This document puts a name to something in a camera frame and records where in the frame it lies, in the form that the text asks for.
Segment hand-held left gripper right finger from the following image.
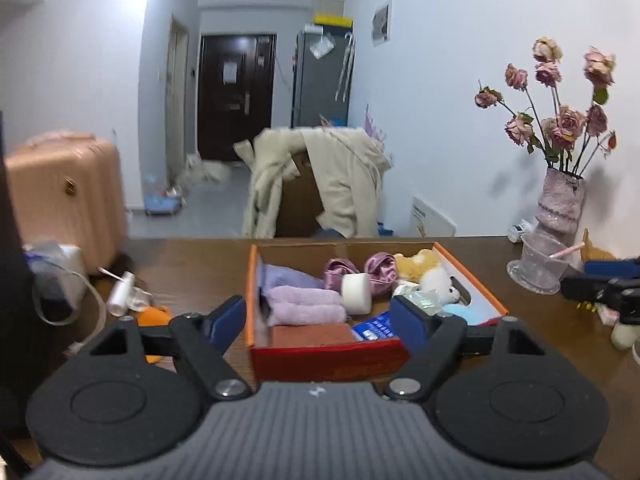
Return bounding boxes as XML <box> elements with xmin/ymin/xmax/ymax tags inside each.
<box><xmin>382</xmin><ymin>295</ymin><xmax>548</xmax><ymax>403</ymax></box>

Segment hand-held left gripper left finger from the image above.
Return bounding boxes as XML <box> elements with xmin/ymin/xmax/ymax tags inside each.
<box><xmin>89</xmin><ymin>295</ymin><xmax>253</xmax><ymax>402</ymax></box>

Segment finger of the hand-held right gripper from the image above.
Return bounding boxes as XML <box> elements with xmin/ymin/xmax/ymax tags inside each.
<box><xmin>582</xmin><ymin>258</ymin><xmax>640</xmax><ymax>277</ymax></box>
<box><xmin>560</xmin><ymin>276</ymin><xmax>640</xmax><ymax>328</ymax></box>

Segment orange-brown towel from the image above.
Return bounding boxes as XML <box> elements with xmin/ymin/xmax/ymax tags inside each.
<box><xmin>270</xmin><ymin>322</ymin><xmax>358</xmax><ymax>348</ymax></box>

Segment orange cardboard box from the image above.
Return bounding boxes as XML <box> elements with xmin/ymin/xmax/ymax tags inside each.
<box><xmin>245</xmin><ymin>241</ymin><xmax>510</xmax><ymax>383</ymax></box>

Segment light blue soft pad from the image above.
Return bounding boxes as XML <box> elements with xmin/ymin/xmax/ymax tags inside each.
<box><xmin>442</xmin><ymin>304</ymin><xmax>501</xmax><ymax>326</ymax></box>

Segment orange toy figure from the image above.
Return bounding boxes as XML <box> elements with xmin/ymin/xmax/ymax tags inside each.
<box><xmin>580</xmin><ymin>228</ymin><xmax>616</xmax><ymax>263</ymax></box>

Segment clear plastic packet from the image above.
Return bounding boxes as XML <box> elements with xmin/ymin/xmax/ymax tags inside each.
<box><xmin>400</xmin><ymin>290</ymin><xmax>443</xmax><ymax>316</ymax></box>

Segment blue tissue packet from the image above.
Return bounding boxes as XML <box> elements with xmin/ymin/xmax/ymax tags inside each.
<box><xmin>351</xmin><ymin>312</ymin><xmax>401</xmax><ymax>343</ymax></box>

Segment pink straw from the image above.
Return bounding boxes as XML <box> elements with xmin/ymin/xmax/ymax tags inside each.
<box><xmin>547</xmin><ymin>242</ymin><xmax>586</xmax><ymax>260</ymax></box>

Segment yellow and white plush toy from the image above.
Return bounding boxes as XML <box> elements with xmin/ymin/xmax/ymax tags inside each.
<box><xmin>393</xmin><ymin>249</ymin><xmax>463</xmax><ymax>306</ymax></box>

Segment pink satin scrunchie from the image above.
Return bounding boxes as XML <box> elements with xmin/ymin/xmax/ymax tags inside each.
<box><xmin>324</xmin><ymin>258</ymin><xmax>361</xmax><ymax>291</ymax></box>
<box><xmin>364</xmin><ymin>252</ymin><xmax>398</xmax><ymax>301</ymax></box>

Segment white roll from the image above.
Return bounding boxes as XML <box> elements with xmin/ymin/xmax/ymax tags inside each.
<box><xmin>341</xmin><ymin>273</ymin><xmax>373</xmax><ymax>315</ymax></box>

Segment clear plastic cup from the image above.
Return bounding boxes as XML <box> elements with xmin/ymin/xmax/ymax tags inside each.
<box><xmin>506</xmin><ymin>232</ymin><xmax>573</xmax><ymax>295</ymax></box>

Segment orange cloth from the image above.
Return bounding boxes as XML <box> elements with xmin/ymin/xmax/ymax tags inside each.
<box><xmin>135</xmin><ymin>306</ymin><xmax>173</xmax><ymax>365</ymax></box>

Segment purple fluffy towel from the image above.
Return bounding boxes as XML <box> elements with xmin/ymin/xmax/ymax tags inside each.
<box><xmin>260</xmin><ymin>264</ymin><xmax>326</xmax><ymax>291</ymax></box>

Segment pale purple towel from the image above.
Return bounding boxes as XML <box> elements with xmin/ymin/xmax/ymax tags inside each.
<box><xmin>265</xmin><ymin>302</ymin><xmax>348</xmax><ymax>328</ymax></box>
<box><xmin>267</xmin><ymin>285</ymin><xmax>343</xmax><ymax>307</ymax></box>

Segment pink textured vase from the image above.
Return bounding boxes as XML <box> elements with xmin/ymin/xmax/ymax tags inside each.
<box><xmin>535</xmin><ymin>167</ymin><xmax>586</xmax><ymax>246</ymax></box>

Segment small white device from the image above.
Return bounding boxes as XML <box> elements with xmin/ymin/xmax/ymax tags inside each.
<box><xmin>507</xmin><ymin>219</ymin><xmax>535</xmax><ymax>243</ymax></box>

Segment blue floor rack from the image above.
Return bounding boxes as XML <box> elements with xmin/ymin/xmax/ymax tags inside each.
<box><xmin>144</xmin><ymin>192</ymin><xmax>182</xmax><ymax>216</ymax></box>

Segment brown chair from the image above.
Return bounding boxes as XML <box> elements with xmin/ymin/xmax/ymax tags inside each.
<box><xmin>275</xmin><ymin>152</ymin><xmax>326</xmax><ymax>237</ymax></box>

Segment white plastic bags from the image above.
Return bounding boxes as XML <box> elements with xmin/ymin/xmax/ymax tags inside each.
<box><xmin>180</xmin><ymin>154</ymin><xmax>232</xmax><ymax>188</ymax></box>

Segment beige coat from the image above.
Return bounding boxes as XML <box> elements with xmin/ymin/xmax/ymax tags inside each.
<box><xmin>232</xmin><ymin>126</ymin><xmax>393</xmax><ymax>239</ymax></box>

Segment dried rose bouquet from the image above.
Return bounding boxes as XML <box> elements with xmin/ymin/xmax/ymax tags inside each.
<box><xmin>474</xmin><ymin>36</ymin><xmax>618</xmax><ymax>178</ymax></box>

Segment white box-shaped device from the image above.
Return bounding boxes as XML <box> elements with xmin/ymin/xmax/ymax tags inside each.
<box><xmin>22</xmin><ymin>242</ymin><xmax>88</xmax><ymax>311</ymax></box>

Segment pink suitcase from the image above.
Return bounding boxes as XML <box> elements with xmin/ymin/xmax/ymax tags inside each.
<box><xmin>4</xmin><ymin>132</ymin><xmax>128</xmax><ymax>276</ymax></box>

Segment dark entrance door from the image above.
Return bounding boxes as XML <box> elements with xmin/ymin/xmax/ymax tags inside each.
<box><xmin>197</xmin><ymin>34</ymin><xmax>277</xmax><ymax>163</ymax></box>

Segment grey interior door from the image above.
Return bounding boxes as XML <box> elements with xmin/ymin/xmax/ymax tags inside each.
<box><xmin>167</xmin><ymin>16</ymin><xmax>191</xmax><ymax>176</ymax></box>

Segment grey refrigerator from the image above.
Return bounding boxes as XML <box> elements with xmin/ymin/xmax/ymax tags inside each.
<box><xmin>291</xmin><ymin>30</ymin><xmax>355</xmax><ymax>128</ymax></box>

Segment white hanging umbrella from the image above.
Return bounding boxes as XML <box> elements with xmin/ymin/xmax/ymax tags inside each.
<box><xmin>334</xmin><ymin>31</ymin><xmax>357</xmax><ymax>102</ymax></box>

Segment white cable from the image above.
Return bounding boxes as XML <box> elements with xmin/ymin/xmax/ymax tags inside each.
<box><xmin>32</xmin><ymin>270</ymin><xmax>108</xmax><ymax>356</ymax></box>

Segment colourful wall decoration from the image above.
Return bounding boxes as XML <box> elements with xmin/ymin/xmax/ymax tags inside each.
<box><xmin>362</xmin><ymin>104</ymin><xmax>390</xmax><ymax>143</ymax></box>

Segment wall picture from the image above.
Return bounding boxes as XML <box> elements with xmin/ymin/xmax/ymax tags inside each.
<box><xmin>371</xmin><ymin>0</ymin><xmax>392</xmax><ymax>47</ymax></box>

